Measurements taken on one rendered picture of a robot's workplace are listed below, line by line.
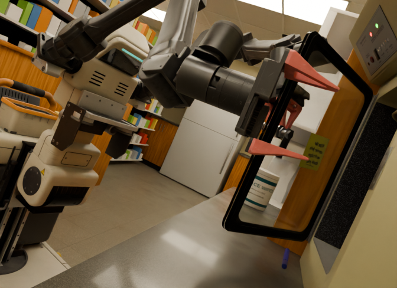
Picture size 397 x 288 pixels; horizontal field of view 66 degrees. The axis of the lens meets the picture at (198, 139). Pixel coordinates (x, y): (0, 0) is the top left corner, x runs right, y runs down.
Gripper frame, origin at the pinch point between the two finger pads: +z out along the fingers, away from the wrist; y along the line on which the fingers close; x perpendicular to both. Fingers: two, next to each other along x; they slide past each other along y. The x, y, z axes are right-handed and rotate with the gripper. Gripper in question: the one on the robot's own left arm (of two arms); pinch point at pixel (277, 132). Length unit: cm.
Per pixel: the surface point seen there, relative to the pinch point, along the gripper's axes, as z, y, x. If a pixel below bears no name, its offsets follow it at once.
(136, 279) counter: 29.6, 0.5, 28.7
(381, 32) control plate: -18.0, -19.8, -2.8
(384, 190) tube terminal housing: 13.5, -20.7, 3.3
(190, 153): -122, 382, -296
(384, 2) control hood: -19.1, -22.3, 3.4
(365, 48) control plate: -21.4, -14.3, -10.8
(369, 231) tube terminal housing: 19.4, -18.3, 2.9
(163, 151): -125, 438, -276
